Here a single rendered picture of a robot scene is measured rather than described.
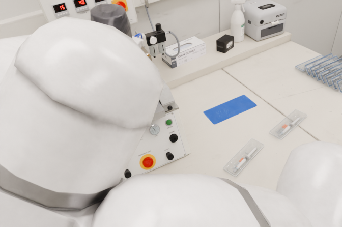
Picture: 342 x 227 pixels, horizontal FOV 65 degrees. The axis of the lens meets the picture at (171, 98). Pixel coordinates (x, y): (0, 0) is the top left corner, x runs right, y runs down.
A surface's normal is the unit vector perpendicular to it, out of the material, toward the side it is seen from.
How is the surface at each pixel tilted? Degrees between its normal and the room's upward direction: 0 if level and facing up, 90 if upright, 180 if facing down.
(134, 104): 85
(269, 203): 44
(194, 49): 87
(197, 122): 0
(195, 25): 90
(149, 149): 65
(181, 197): 34
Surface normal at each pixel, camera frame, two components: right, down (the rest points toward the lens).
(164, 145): 0.29, 0.16
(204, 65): -0.13, -0.77
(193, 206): 0.44, -0.81
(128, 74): 0.67, -0.45
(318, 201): -0.51, -0.31
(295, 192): -0.82, -0.33
